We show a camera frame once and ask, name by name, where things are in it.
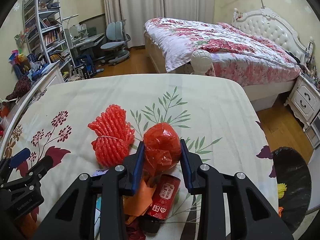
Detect yellow foam fruit net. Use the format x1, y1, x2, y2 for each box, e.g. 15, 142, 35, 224
277, 183, 287, 199

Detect orange paper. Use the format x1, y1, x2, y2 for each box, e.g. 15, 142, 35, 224
124, 178, 156, 225

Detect red foam fruit net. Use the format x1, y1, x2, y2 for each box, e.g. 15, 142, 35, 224
88, 104, 135, 168

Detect red gold cylindrical can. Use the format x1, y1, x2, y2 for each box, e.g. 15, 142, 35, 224
141, 174, 181, 234

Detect red plastic bag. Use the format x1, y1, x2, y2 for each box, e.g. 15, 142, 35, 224
143, 122, 182, 177

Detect orange plastic bag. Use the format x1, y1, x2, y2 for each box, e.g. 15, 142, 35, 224
278, 206, 284, 217

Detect lavender paper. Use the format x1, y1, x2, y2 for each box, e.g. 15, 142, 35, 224
92, 169, 108, 177

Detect dark red ribbon bundle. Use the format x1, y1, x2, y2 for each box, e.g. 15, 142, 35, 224
126, 223, 146, 240

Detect black lined trash bin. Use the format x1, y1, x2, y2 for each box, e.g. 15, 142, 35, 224
272, 147, 311, 233

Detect dark red knitted item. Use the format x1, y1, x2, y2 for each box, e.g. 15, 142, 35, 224
5, 76, 31, 100

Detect colourful paper pinwheel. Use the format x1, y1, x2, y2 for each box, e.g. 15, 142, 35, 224
9, 50, 27, 66

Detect plastic drawer storage unit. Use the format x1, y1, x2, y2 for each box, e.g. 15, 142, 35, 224
305, 114, 320, 149

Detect white tufted double bed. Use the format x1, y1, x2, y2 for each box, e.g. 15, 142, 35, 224
144, 8, 313, 111

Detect white two-drawer nightstand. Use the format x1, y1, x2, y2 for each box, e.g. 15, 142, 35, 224
284, 74, 319, 132

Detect white curved bookshelf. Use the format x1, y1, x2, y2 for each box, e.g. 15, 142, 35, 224
22, 0, 74, 82

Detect grey study desk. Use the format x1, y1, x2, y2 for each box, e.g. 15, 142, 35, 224
71, 33, 105, 61

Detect grey ergonomic desk chair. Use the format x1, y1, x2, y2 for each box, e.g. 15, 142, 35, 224
100, 20, 131, 66

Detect pink floral quilt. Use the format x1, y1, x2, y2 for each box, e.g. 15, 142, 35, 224
144, 17, 301, 86

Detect white round bedpost knob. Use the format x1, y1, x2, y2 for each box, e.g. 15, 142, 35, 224
190, 49, 212, 75

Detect beige pleated curtains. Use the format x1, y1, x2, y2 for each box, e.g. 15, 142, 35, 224
104, 0, 215, 47

